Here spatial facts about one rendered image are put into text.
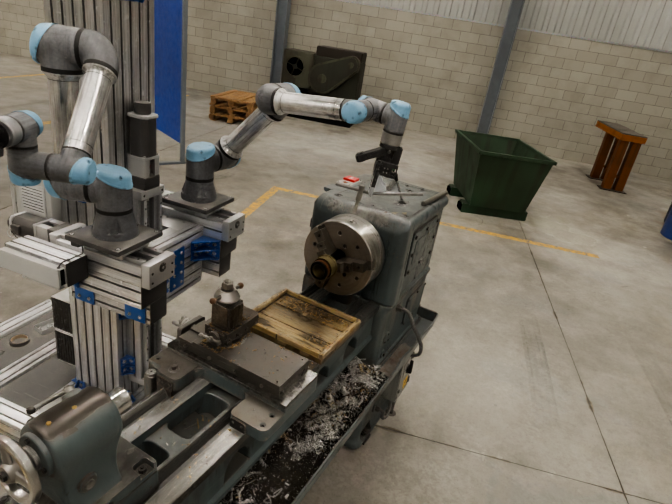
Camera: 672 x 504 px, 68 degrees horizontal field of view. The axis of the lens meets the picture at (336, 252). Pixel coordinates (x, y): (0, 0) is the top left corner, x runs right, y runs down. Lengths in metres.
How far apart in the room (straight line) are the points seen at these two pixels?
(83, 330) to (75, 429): 1.32
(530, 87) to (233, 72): 6.75
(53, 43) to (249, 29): 10.93
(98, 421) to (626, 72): 11.80
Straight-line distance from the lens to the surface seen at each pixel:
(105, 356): 2.43
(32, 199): 2.25
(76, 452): 1.17
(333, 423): 1.95
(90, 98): 1.61
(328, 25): 12.01
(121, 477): 1.31
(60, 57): 1.73
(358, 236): 1.91
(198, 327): 1.69
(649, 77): 12.39
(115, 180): 1.76
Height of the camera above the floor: 1.93
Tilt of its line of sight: 24 degrees down
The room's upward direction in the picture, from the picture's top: 9 degrees clockwise
